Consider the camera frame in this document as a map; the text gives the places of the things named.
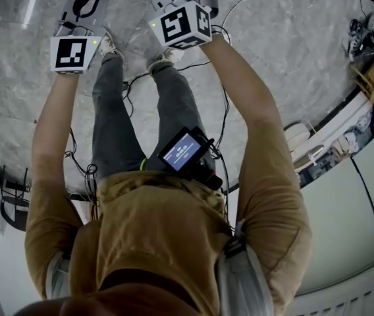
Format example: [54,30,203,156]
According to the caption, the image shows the black cable bundle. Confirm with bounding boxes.
[63,127,101,223]

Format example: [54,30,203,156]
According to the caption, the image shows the black and white device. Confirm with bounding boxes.
[341,13,374,61]

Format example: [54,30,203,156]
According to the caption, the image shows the white roll stack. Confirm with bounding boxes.
[284,120,315,153]

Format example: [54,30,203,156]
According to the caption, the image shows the person's left forearm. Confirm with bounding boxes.
[30,73,80,194]

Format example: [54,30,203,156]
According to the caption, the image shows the thin black wall cable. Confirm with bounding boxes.
[350,156,374,258]

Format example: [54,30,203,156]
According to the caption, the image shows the person's beige shoe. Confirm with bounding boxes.
[97,32,124,59]
[145,47,185,71]

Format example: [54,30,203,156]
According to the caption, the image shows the black wire rack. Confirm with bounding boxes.
[0,165,32,232]

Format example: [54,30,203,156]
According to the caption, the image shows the grey marble floor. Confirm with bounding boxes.
[0,0,374,197]

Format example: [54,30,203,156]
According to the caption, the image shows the person's right beige shoe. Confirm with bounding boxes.
[145,47,185,71]

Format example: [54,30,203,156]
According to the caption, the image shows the person's right forearm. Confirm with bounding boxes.
[202,34,288,180]

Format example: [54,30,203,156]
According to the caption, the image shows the black waist-mounted display unit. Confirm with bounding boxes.
[157,126,223,191]

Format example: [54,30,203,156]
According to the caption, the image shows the mustard t-shirt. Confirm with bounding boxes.
[24,156,313,316]

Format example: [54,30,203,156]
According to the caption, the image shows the grey trousers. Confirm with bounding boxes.
[90,53,217,186]

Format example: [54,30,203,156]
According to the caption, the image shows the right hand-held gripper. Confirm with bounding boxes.
[140,0,220,51]

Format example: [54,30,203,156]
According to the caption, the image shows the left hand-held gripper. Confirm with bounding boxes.
[49,0,113,76]

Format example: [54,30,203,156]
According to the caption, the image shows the person's left beige shoe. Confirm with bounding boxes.
[97,32,124,59]

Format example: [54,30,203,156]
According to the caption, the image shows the white backpack strap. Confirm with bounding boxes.
[45,251,73,300]
[217,219,271,316]

